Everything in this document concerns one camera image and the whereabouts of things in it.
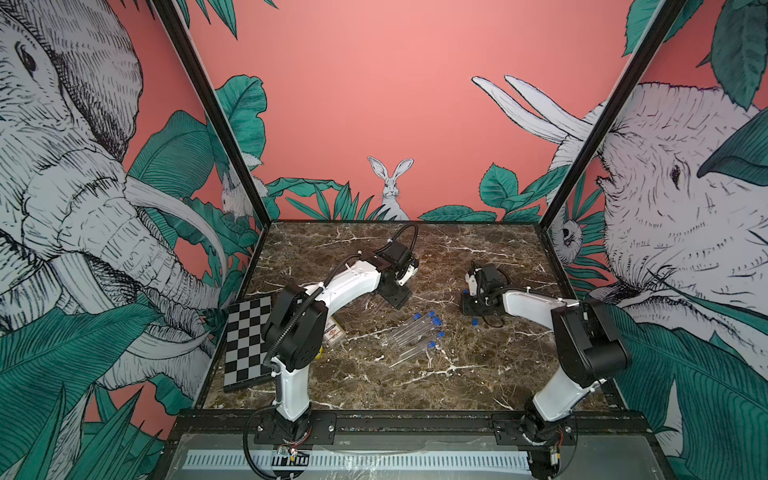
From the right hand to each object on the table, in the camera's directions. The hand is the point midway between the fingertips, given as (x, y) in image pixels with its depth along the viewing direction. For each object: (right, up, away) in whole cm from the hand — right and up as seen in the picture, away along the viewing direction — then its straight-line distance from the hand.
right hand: (460, 300), depth 97 cm
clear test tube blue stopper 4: (-11, -12, -9) cm, 19 cm away
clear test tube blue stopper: (-19, -8, -6) cm, 21 cm away
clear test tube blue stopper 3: (-9, -6, -4) cm, 11 cm away
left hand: (-21, +4, -5) cm, 22 cm away
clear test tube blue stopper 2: (-10, -5, -2) cm, 11 cm away
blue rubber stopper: (+4, -6, -3) cm, 8 cm away
